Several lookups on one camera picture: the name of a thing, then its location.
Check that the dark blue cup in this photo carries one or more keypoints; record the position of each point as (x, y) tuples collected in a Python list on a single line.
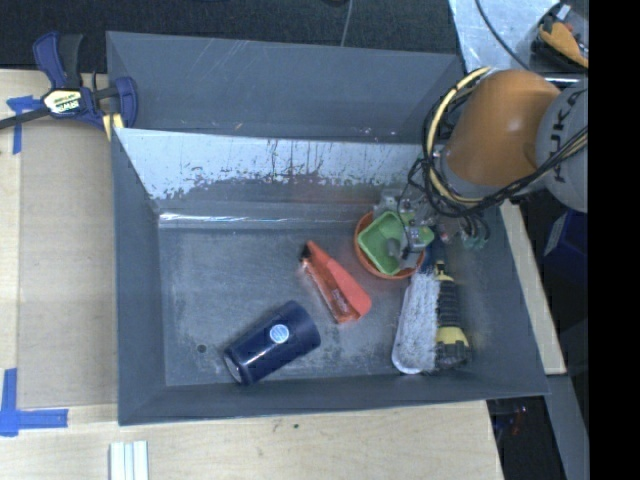
[(272, 343)]

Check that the grey metal bin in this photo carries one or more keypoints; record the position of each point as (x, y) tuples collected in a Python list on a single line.
[(240, 268)]

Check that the green square cup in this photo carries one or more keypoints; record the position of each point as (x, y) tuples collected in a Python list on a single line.
[(377, 238)]

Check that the orange wedge-shaped stapler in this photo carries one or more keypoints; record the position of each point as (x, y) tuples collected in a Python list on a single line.
[(335, 288)]

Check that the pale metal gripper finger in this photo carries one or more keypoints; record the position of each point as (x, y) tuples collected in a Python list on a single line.
[(393, 248), (410, 254)]

